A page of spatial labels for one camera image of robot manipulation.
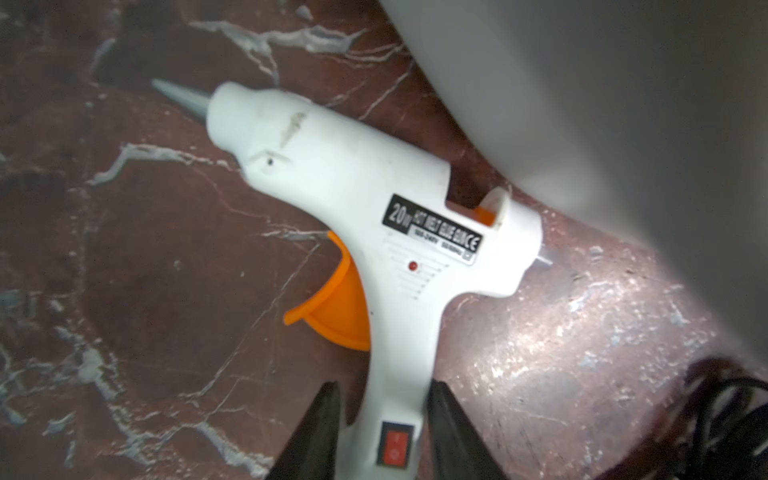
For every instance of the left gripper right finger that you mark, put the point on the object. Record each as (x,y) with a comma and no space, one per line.
(458,451)

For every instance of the small white glue gun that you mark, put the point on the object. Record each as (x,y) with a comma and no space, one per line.
(387,202)

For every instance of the grey plastic storage box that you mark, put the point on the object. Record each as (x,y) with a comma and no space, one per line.
(644,119)

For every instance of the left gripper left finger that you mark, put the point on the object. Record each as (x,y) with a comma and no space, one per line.
(310,452)

